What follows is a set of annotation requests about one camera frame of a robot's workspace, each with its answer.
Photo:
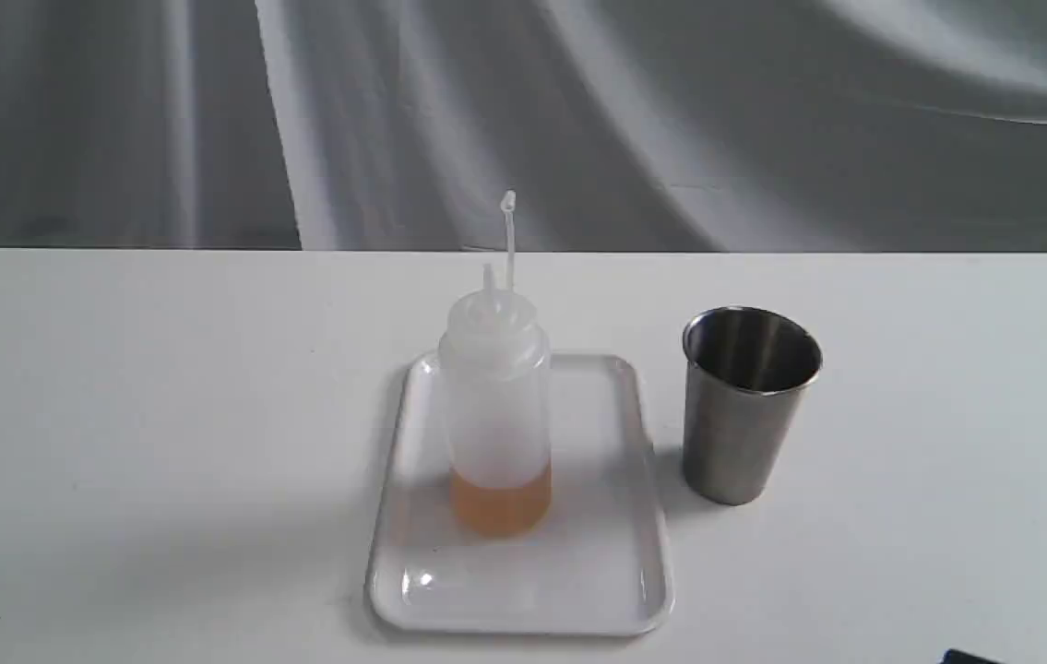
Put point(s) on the clear plastic squeeze bottle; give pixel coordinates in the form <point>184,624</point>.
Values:
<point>494,370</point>

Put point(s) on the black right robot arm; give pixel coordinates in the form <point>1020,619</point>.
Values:
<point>954,656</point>

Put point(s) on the stainless steel cup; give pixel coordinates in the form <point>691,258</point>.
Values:
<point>747,370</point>

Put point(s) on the white plastic tray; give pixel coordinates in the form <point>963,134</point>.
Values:
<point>598,565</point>

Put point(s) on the grey backdrop cloth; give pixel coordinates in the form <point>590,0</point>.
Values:
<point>645,126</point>

